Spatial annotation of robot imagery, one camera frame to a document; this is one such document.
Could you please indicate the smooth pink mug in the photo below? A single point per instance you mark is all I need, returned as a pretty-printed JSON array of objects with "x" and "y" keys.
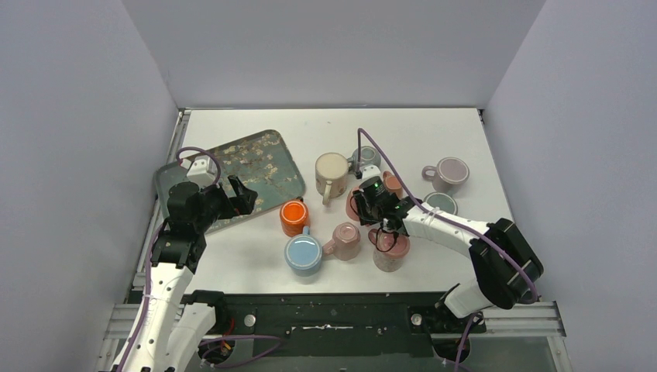
[{"x": 351, "y": 209}]

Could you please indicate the light blue ribbed mug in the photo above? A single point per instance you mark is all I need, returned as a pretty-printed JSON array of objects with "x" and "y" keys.
[{"x": 303, "y": 254}]

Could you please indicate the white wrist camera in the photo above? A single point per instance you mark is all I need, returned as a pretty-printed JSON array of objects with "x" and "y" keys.
[
  {"x": 203, "y": 172},
  {"x": 369, "y": 171}
]

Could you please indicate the lilac ribbed mug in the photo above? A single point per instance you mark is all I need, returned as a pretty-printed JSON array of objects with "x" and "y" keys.
[{"x": 448, "y": 175}]

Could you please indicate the speckled dark pink mug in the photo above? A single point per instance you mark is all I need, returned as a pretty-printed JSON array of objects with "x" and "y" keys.
[{"x": 389, "y": 249}]

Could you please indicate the grey-blue round mug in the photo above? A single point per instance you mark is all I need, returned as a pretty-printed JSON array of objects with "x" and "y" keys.
[{"x": 363, "y": 157}]

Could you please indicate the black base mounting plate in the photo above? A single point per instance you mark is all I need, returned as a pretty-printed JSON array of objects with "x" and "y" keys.
[{"x": 333, "y": 325}]

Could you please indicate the salmon dotted mug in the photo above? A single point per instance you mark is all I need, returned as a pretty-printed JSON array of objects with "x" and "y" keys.
[{"x": 392, "y": 184}]

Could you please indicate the blue floral blossom tray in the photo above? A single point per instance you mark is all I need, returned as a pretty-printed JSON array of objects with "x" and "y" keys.
[{"x": 263, "y": 163}]

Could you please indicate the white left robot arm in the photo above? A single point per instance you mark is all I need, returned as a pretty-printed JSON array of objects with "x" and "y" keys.
[{"x": 169, "y": 326}]

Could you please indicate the cream floral mug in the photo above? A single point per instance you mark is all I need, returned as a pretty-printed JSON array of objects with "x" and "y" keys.
[{"x": 331, "y": 170}]

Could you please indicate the faceted pink mug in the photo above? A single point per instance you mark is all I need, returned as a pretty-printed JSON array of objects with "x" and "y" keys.
[{"x": 345, "y": 242}]

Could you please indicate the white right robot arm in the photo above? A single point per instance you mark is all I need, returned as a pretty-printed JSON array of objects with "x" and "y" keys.
[{"x": 505, "y": 266}]

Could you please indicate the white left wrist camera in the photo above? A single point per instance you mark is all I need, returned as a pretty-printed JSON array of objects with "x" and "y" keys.
[{"x": 203, "y": 172}]

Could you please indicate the grey-green mug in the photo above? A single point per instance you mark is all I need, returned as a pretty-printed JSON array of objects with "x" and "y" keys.
[{"x": 442, "y": 201}]

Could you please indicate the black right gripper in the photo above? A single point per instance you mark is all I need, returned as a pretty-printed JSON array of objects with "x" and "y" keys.
[{"x": 366, "y": 218}]

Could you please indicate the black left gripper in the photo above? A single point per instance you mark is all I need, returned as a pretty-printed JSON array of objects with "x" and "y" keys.
[{"x": 228, "y": 197}]

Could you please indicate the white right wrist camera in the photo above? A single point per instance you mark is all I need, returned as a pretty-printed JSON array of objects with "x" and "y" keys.
[{"x": 369, "y": 171}]

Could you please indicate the orange mug black handle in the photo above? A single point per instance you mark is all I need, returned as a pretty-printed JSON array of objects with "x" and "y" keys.
[{"x": 294, "y": 217}]

